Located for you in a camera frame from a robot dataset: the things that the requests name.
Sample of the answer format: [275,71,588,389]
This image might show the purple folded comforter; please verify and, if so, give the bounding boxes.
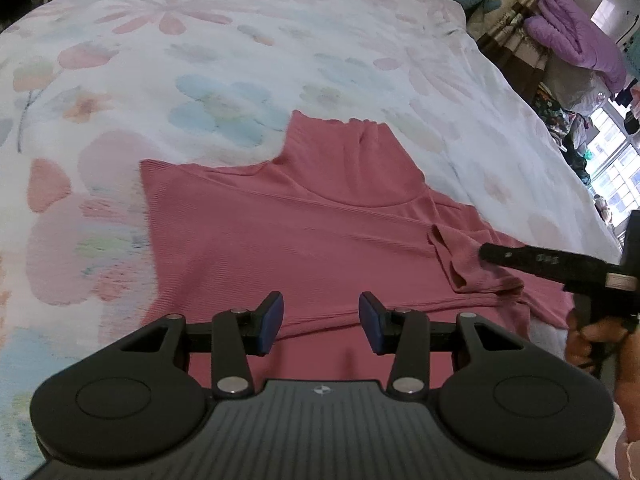
[524,0,627,93]

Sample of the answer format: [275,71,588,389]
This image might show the pink turtleneck shirt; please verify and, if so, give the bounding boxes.
[140,113,573,380]

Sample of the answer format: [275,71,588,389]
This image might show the brown striped curtain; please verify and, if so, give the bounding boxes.
[476,3,549,104]

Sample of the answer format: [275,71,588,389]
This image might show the floral white bedspread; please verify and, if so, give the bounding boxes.
[1,0,620,479]

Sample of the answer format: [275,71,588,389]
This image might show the person's right hand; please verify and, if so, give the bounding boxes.
[565,311,640,442]

